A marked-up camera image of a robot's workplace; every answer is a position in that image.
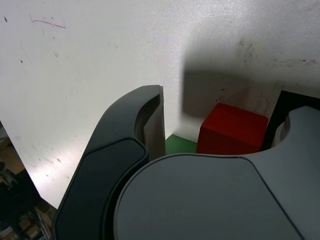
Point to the red cube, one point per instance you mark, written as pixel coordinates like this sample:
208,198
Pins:
230,127

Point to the green cube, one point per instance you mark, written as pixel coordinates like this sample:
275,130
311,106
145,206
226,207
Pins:
180,146

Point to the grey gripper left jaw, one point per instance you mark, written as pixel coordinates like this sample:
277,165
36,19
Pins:
100,175

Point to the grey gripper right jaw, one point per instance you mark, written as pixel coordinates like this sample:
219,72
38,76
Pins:
200,200

